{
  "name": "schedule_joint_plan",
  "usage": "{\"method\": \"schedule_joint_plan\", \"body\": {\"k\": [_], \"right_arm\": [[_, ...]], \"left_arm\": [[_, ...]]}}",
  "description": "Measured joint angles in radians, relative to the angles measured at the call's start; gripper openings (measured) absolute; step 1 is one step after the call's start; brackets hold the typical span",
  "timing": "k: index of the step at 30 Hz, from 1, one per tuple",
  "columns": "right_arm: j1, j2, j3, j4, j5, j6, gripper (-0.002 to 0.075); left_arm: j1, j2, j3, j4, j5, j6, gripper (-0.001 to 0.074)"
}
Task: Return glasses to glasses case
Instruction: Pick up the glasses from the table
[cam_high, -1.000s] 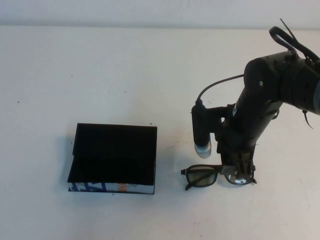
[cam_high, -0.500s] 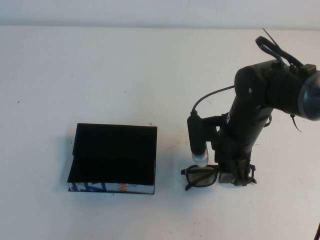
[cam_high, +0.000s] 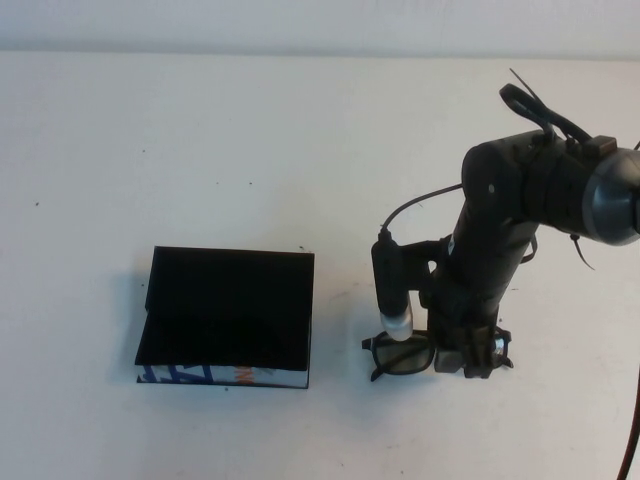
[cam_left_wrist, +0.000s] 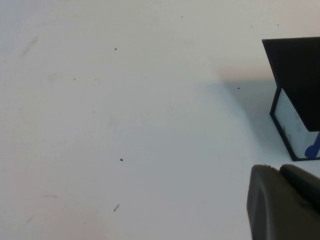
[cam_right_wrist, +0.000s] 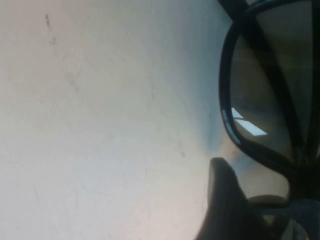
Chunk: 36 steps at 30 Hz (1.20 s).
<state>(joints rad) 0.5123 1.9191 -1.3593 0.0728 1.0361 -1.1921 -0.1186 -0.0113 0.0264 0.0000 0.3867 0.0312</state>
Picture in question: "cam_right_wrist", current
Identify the black framed glasses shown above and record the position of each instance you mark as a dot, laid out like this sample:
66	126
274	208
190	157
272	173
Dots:
224	100

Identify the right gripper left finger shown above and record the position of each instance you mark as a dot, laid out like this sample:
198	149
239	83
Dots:
227	205

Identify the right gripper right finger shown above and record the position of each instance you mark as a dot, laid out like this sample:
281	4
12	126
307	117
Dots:
305	220

